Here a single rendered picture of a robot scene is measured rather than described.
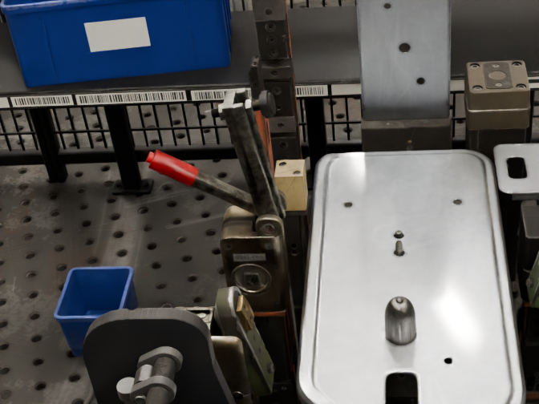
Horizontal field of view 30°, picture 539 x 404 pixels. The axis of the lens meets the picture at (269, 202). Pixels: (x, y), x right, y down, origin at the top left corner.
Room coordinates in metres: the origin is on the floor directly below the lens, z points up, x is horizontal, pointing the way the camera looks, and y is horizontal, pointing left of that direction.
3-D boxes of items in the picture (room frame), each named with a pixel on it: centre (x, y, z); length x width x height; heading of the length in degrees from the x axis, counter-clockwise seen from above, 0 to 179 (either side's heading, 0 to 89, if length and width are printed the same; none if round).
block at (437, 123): (1.11, -0.19, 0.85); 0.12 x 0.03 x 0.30; 80
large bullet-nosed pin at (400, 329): (0.72, -0.12, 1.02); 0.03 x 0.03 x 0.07
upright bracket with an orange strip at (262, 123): (0.97, 0.00, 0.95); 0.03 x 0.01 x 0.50; 170
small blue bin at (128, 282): (1.08, 0.27, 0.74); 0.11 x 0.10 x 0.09; 170
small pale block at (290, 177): (0.95, -0.03, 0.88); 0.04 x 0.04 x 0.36; 80
